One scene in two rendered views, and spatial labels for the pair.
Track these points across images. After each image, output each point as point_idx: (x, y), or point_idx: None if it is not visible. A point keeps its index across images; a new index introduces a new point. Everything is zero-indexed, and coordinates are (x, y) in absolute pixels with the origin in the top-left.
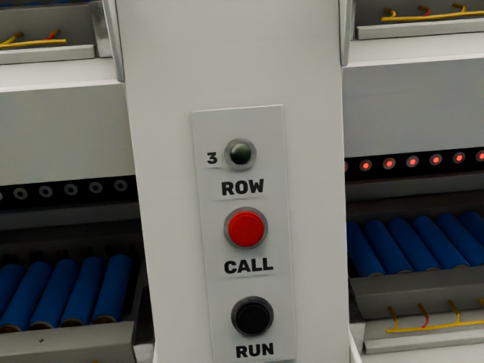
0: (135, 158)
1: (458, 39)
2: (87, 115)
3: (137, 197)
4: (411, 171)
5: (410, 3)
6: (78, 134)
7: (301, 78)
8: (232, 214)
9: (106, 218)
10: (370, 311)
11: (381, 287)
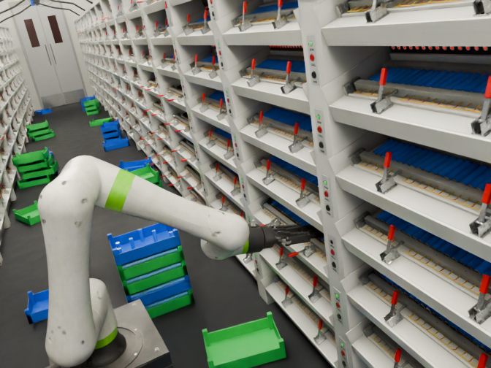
0: (324, 235)
1: (365, 239)
2: (321, 226)
3: None
4: None
5: (373, 225)
6: (321, 228)
7: (337, 236)
8: (331, 249)
9: None
10: (372, 281)
11: (373, 277)
